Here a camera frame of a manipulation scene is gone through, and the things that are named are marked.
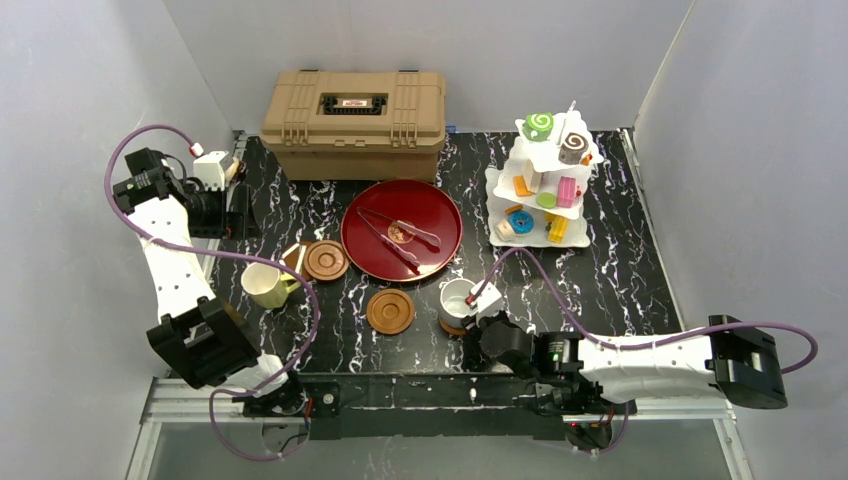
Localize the white toy cake slice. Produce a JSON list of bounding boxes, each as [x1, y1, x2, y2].
[[522, 160, 544, 194]]

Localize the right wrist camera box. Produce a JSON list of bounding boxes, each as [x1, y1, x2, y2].
[[465, 281, 505, 320]]

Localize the green swirl roll cake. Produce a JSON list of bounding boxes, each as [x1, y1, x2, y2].
[[521, 112, 555, 142]]

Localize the blue toy donut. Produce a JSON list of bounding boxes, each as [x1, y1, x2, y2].
[[506, 210, 535, 236]]

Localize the white grey mug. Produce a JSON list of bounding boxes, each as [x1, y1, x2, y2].
[[438, 278, 475, 327]]

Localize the yellow green mug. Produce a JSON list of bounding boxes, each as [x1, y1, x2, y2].
[[240, 262, 301, 310]]

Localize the yellow toy cake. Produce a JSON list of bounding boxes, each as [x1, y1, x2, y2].
[[546, 214, 570, 244]]

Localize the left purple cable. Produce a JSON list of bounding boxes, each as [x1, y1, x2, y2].
[[103, 124, 322, 462]]

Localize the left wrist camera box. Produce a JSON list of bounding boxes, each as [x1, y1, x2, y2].
[[192, 151, 232, 191]]

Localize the white tiered cake stand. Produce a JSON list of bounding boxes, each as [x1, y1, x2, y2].
[[485, 106, 604, 248]]

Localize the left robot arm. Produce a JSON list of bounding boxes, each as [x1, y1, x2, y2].
[[112, 148, 289, 398]]

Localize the tan plastic toolbox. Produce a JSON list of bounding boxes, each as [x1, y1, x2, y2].
[[259, 70, 447, 183]]

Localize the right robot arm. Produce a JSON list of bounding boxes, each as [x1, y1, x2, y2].
[[463, 313, 788, 415]]

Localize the wooden coaster stack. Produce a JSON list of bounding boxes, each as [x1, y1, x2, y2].
[[281, 240, 350, 281]]

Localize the white round toy mochi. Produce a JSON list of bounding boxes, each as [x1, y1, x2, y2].
[[494, 219, 516, 242]]

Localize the orange round toy biscuit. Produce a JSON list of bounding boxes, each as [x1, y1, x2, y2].
[[504, 204, 523, 216]]

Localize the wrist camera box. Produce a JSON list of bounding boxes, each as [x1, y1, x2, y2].
[[465, 281, 505, 320], [192, 151, 232, 191]]

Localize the pink toy cake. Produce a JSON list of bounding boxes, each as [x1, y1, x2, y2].
[[557, 176, 579, 208]]

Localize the orange toy cake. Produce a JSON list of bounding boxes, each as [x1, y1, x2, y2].
[[513, 175, 534, 197]]

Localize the pink handled metal tongs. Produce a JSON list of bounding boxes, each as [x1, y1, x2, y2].
[[356, 207, 442, 269]]

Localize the brown swirl roll cake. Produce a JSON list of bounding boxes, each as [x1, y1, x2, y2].
[[558, 132, 591, 166]]

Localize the green toy macaron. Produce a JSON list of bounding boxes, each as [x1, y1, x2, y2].
[[535, 192, 558, 209]]

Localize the red round tray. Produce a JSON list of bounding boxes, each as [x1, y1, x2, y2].
[[340, 180, 463, 283]]

